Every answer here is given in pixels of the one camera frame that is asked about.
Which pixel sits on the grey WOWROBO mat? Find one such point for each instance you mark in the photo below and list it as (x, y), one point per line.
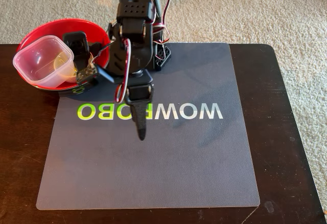
(166, 170)

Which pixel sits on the red bowl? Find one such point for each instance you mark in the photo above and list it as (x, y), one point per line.
(51, 28)

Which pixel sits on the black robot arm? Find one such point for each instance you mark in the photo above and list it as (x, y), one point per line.
(135, 6)

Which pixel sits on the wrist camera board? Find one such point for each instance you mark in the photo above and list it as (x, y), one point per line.
(88, 74)

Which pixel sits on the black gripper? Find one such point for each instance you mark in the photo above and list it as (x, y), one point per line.
(139, 92)

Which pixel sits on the clear plastic container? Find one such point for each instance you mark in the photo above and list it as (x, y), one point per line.
(35, 60)

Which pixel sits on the small white bowl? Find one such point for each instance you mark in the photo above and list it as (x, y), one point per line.
(64, 73)

